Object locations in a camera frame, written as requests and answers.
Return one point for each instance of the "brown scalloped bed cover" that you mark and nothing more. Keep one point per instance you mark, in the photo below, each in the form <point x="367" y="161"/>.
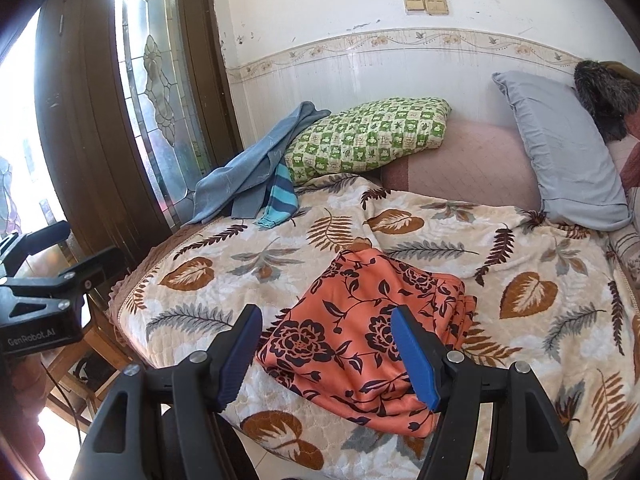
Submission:
<point x="122" y="290"/>

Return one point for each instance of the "grey pillow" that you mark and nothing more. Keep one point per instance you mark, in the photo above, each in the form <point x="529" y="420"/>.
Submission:
<point x="565" y="160"/>

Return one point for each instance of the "leaf print blanket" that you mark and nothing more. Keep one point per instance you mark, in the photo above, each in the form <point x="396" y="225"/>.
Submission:
<point x="450" y="220"/>

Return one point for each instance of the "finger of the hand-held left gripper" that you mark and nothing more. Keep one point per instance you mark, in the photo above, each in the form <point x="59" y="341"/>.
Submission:
<point x="95" y="267"/>
<point x="35" y="240"/>

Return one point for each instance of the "brown wooden door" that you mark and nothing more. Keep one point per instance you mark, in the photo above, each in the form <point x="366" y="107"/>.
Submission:
<point x="85" y="135"/>

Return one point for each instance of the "beige light switch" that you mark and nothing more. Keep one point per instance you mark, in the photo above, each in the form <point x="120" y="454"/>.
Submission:
<point x="415" y="4"/>
<point x="437" y="4"/>

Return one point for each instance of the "pink bed cushion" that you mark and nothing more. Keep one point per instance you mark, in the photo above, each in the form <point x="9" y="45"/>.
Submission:
<point x="465" y="165"/>

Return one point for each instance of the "dark furry cloth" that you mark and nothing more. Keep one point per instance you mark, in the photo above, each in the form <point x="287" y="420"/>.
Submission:
<point x="605" y="100"/>

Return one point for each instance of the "blue-grey cloth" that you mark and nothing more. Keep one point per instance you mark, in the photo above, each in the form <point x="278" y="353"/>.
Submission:
<point x="240" y="185"/>

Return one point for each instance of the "green checked pillow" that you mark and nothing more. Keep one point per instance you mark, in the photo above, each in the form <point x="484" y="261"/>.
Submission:
<point x="370" y="135"/>

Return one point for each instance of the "leaded glass door panel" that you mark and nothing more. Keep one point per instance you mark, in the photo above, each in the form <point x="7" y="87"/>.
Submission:
<point x="160" y="110"/>

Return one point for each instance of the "leaded glass side window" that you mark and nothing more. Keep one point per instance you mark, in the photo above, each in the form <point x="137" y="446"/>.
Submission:
<point x="7" y="195"/>

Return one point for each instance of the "wooden stool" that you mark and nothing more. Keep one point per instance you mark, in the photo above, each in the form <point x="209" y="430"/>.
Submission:
<point x="100" y="340"/>

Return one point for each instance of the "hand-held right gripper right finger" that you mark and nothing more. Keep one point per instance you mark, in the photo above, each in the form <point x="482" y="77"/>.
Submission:
<point x="415" y="360"/>

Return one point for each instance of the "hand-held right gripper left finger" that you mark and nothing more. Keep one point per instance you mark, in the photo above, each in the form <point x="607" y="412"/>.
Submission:
<point x="240" y="355"/>

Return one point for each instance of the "olive cloth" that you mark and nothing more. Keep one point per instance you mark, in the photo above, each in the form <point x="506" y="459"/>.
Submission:
<point x="622" y="69"/>

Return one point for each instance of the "orange floral garment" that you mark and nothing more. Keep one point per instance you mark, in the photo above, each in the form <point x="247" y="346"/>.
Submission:
<point x="345" y="320"/>

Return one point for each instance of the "teal striped garment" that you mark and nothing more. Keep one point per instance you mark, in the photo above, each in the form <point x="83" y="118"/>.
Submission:
<point x="282" y="195"/>

